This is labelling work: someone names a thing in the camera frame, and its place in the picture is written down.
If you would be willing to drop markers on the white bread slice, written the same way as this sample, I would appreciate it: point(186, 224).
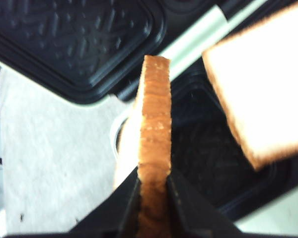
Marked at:
point(145, 144)
point(254, 74)

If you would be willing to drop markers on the sandwich maker lid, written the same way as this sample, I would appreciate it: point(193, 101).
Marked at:
point(83, 50)

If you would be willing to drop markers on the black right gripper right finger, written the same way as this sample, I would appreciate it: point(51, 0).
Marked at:
point(191, 213)

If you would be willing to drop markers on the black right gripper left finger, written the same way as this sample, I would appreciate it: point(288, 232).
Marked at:
point(117, 214)

